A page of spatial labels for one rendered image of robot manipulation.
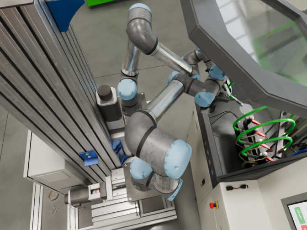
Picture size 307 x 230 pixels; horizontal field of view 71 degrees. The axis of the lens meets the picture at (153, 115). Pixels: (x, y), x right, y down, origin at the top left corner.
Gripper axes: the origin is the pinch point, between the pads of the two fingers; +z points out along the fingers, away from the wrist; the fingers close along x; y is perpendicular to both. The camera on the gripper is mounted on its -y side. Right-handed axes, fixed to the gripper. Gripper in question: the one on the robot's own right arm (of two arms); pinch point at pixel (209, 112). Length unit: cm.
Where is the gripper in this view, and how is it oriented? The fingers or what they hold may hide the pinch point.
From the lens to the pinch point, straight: 128.0
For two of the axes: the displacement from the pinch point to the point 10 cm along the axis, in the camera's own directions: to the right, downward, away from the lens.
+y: -10.0, 0.8, -0.1
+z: 0.4, 5.1, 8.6
